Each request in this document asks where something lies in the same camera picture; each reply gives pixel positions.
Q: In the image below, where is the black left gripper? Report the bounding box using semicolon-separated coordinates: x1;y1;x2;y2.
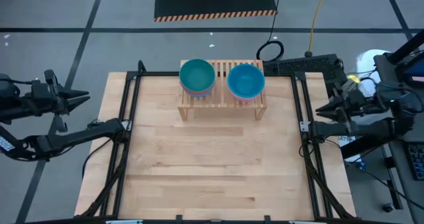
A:
31;70;91;116

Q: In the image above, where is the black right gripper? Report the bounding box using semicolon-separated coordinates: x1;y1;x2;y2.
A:
315;89;370;122

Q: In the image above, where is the pink bowl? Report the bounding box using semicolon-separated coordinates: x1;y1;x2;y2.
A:
229;87;264;103

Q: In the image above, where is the turquoise blue bowl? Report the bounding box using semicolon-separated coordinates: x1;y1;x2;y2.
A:
227;63;266;99

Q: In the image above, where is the red bowl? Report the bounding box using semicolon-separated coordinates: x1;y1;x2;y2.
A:
180;83;215;95

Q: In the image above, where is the green bowl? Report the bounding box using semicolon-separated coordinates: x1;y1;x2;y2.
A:
179;58;217;94

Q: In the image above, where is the wooden slatted shelf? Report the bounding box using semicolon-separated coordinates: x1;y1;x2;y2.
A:
178;59;268;121

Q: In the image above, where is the white paper sheet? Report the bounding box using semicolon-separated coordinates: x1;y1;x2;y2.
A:
337;136;362;164

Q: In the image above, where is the black desk strut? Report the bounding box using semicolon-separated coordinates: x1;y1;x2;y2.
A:
341;131;405;160

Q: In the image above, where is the black textured flat panel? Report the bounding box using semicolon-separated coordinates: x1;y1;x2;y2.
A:
263;54;348;85

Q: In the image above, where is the white bag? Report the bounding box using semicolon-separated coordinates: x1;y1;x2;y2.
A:
356;48;392;97

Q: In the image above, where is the grey desk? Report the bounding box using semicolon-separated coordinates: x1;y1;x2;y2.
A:
374;51;424;224

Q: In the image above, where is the black desk monitor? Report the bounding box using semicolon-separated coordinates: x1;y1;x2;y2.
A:
396;51;424;88

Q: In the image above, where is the black keyboard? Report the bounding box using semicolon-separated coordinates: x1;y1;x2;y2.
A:
406;142;424;182

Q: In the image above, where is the black hazard-striped floor mat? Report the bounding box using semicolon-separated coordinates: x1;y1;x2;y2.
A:
154;0;278;23

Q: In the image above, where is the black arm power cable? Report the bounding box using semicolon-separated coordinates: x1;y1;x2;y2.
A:
81;137;113;179
296;136;424;211

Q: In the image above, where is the black aluminium table frame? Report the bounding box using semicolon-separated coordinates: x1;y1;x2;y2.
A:
79;60;357;224

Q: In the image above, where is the yellow hanging cable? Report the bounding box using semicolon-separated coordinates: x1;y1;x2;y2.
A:
307;0;329;58

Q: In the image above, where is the black floor cable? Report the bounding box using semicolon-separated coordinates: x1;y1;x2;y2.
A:
256;0;285;62

